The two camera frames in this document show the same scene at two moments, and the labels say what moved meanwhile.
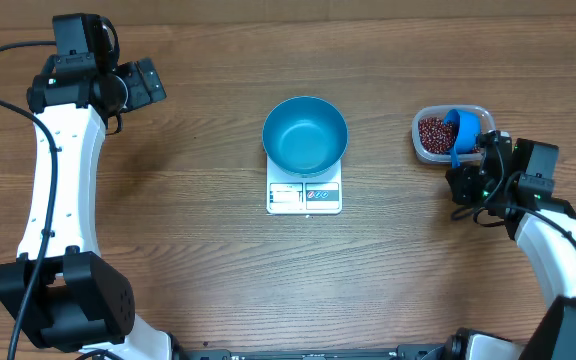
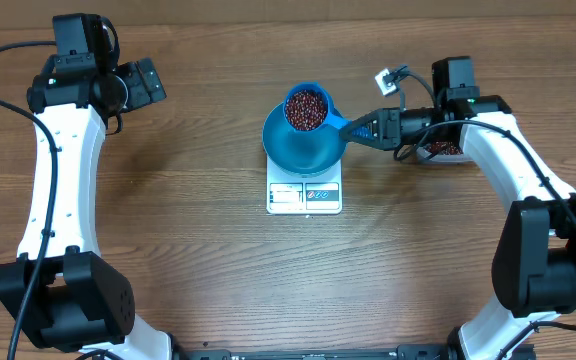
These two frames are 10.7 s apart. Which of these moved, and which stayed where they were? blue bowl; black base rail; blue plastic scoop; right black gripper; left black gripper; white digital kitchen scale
Moved: right black gripper; blue plastic scoop
Stayed: white digital kitchen scale; black base rail; left black gripper; blue bowl
